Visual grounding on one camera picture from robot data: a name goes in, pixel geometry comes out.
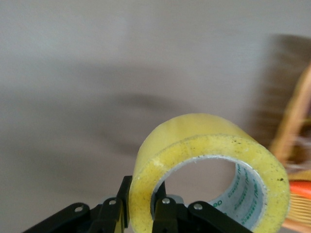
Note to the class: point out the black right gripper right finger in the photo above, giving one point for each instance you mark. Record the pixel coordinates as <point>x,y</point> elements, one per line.
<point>184,218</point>

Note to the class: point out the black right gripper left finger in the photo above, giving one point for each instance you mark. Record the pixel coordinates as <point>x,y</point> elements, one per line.
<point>102,218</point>

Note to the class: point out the yellow clear packing tape roll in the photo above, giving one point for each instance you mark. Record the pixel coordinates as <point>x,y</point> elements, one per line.
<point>175,150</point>

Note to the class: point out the yellow woven tray orange rim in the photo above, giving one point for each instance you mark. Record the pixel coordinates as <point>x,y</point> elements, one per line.
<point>294,116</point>

